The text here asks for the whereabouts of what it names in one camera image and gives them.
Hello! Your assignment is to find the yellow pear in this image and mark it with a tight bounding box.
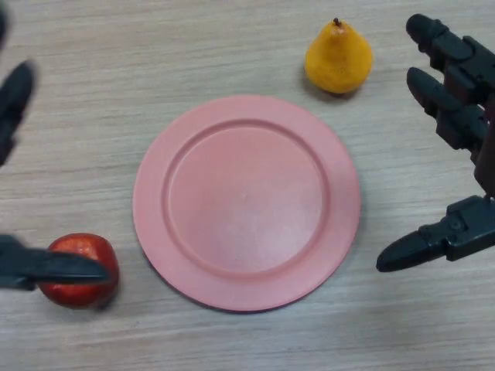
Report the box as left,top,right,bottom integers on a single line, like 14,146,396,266
304,17,374,95

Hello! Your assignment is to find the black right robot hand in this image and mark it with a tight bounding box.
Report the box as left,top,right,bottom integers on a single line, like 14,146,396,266
375,14,495,274

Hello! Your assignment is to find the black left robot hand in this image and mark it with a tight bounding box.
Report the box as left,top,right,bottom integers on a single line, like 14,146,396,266
0,7,108,292

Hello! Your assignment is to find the pink round plate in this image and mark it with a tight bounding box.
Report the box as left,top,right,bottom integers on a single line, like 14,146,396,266
132,95,363,313

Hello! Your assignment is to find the red apple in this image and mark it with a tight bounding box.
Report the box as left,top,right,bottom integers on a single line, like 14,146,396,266
38,233,120,309

